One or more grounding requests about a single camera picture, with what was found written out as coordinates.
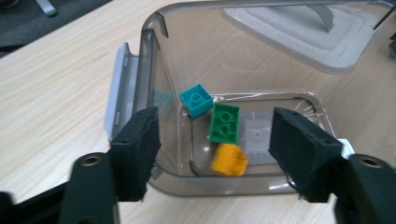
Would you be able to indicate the orange toy brick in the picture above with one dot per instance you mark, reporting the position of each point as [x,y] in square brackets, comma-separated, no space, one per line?
[229,160]

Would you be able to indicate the teal toy brick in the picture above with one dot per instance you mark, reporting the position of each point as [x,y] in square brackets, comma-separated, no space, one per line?
[196,101]

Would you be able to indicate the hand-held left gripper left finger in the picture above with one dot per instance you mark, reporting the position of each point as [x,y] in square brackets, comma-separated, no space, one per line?
[134,155]

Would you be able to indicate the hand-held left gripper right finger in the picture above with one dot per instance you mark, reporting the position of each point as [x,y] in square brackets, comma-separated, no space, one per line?
[305,155]

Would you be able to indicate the green toy brick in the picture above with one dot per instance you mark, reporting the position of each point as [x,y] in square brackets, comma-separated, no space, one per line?
[224,124]

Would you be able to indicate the white metal desk frame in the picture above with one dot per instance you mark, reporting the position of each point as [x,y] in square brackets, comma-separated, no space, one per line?
[46,6]

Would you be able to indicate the transparent brown storage box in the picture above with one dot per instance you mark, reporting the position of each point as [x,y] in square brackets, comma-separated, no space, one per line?
[162,93]

